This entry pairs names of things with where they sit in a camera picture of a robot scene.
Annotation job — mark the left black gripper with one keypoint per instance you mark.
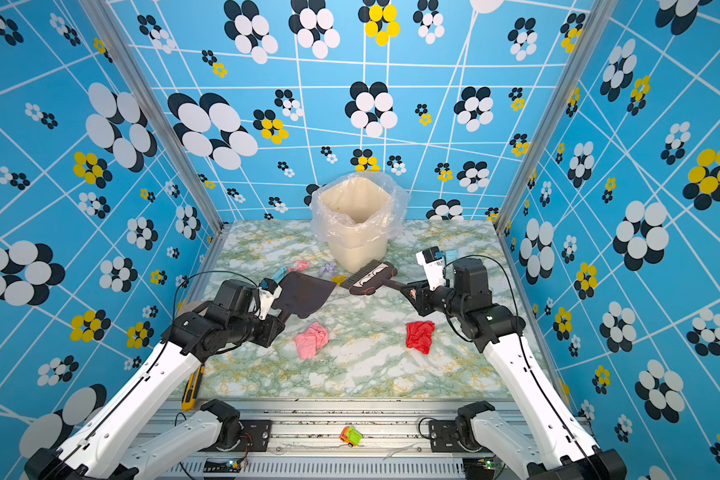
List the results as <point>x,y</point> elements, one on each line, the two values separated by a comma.
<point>271,331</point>

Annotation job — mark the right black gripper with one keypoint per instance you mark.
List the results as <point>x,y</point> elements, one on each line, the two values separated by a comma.
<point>422,298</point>

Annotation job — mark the black dustpan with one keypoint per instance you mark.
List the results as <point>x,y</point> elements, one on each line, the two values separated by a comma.
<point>302,295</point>

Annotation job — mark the black pink hand brush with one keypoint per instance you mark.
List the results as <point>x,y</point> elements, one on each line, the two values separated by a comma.
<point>373,276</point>

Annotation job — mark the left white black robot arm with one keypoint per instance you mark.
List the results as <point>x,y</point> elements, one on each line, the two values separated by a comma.
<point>239,313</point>

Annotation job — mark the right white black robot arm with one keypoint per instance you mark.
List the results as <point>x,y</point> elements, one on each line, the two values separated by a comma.
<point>558,446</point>

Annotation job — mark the red crumpled paper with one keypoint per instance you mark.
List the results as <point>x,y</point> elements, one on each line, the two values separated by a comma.
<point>419,336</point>

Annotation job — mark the pink crumpled paper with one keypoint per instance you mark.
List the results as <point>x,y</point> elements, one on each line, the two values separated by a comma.
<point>313,339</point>

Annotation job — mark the light blue paper scrap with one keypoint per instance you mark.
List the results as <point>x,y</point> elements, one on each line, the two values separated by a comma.
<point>281,273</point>

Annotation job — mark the small pink paper scrap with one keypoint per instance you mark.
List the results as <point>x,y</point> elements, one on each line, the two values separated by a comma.
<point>299,266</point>

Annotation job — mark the beige trash bin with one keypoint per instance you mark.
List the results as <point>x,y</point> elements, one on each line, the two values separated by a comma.
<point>352,259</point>

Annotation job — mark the yellow utility knife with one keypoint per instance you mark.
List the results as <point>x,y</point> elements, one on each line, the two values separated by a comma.
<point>191,390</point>

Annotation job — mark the purple paper scrap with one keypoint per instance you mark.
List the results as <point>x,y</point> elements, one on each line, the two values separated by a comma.
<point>328,270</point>

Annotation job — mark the small green orange toy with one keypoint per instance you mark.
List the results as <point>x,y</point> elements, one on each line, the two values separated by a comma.
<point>351,436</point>

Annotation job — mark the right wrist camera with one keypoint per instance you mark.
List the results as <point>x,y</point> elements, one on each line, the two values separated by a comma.
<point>433,262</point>

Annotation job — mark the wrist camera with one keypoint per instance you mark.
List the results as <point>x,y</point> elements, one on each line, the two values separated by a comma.
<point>269,291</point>
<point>433,262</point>

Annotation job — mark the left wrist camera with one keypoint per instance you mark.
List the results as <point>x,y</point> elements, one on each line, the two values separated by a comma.
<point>269,291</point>

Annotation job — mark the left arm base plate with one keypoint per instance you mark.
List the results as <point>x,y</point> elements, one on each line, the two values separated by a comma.
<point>251,436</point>

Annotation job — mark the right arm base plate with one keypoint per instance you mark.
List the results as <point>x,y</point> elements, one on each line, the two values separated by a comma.
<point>444,437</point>

